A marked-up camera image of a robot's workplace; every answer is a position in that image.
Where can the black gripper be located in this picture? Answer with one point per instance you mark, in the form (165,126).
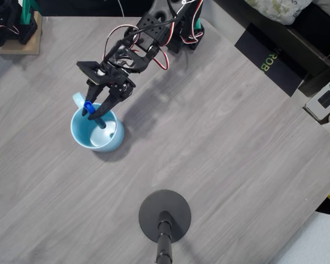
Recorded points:
(113,83)

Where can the blue capped marker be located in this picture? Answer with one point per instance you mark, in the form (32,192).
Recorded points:
(88,105)

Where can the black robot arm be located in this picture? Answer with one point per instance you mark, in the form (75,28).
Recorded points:
(154,27)

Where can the light blue ceramic mug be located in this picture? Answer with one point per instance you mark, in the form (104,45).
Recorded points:
(78,129)

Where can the wooden base board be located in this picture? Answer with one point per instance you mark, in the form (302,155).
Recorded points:
(34,48)

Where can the green table clamp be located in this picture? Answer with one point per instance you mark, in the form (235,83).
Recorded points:
(26,16)
(199,24)

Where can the black box with green print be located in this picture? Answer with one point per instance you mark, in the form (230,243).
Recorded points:
(264,52)

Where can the green patterned pillow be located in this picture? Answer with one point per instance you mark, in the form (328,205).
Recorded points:
(277,9)

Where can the dark brown bench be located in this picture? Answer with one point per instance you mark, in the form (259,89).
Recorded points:
(310,44)

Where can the smartphone in grey case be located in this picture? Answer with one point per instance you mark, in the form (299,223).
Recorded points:
(325,99)

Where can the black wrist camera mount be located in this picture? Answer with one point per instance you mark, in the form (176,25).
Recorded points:
(89,68)

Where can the black round-base camera stand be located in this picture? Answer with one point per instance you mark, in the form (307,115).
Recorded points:
(154,209)

